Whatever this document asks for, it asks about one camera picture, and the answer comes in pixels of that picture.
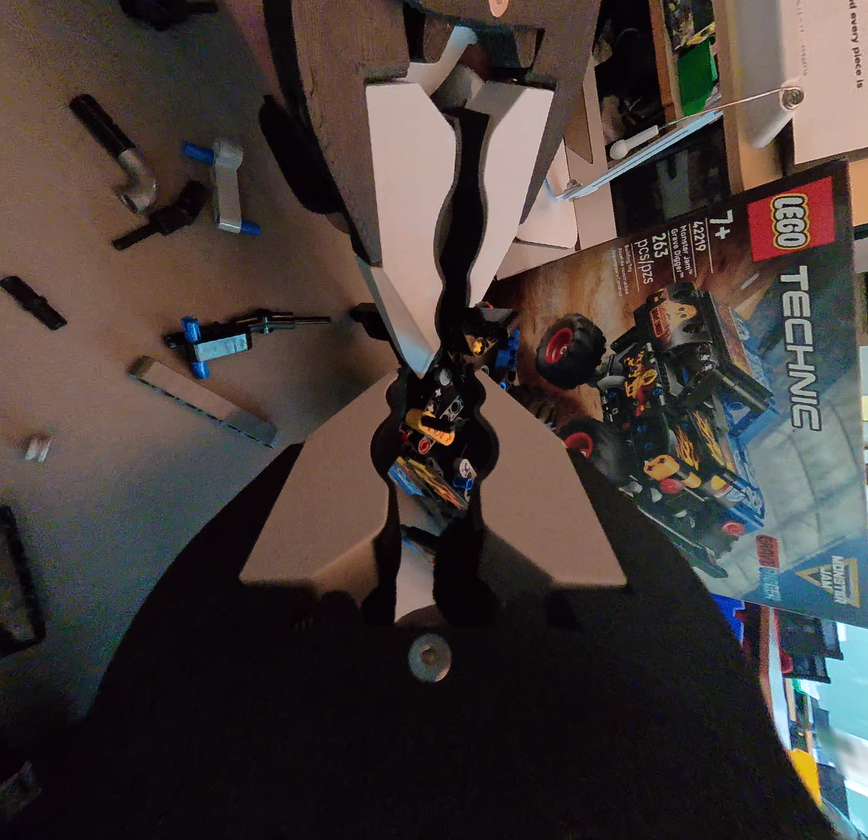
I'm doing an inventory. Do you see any white document stand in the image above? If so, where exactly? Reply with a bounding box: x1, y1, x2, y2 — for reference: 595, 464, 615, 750
502, 0, 868, 278

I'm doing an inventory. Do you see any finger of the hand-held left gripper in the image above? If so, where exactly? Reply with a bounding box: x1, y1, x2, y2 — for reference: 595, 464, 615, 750
467, 86, 555, 307
354, 82, 457, 380

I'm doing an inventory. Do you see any green box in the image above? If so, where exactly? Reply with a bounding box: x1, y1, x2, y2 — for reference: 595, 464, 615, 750
678, 40, 718, 115

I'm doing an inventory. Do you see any grey desk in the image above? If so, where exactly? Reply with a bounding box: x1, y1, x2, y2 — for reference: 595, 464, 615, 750
0, 0, 530, 719

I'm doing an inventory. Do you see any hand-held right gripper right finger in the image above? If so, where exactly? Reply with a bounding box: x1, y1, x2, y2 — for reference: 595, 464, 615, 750
473, 371, 628, 607

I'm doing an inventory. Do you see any yellow storage bin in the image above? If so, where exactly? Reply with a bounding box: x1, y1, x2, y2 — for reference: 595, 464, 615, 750
790, 748, 825, 807

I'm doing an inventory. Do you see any grey elbow pipe black axle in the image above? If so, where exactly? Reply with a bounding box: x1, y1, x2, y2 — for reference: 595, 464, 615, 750
69, 94, 158, 215

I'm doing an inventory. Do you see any blue body panel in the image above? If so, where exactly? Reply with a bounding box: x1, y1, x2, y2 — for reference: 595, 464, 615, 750
0, 504, 47, 654

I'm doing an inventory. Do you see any printed instruction sheet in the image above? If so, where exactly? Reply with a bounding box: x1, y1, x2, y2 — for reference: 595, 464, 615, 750
790, 0, 868, 166

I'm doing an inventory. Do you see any toy truck set box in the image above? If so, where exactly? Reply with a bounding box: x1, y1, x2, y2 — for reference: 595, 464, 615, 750
505, 158, 868, 627

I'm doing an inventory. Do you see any toy truck chassis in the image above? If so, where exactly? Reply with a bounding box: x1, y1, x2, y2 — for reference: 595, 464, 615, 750
349, 301, 523, 556

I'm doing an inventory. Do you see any black tyre on axle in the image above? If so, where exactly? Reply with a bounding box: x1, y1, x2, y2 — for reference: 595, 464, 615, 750
522, 386, 560, 427

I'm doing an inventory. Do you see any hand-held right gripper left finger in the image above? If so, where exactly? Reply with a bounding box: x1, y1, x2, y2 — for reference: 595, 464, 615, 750
239, 372, 401, 610

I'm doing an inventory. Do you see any black pin with shaft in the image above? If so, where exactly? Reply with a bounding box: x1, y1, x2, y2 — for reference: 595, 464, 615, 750
118, 0, 219, 30

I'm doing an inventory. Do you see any black axle connector blue pin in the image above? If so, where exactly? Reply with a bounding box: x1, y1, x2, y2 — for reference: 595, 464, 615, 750
163, 309, 332, 380

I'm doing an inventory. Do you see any pale beam with blue pins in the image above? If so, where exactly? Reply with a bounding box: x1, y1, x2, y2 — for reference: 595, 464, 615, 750
183, 138, 262, 236

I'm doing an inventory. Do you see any black angled connector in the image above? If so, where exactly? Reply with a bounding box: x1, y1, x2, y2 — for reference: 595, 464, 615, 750
112, 180, 210, 251

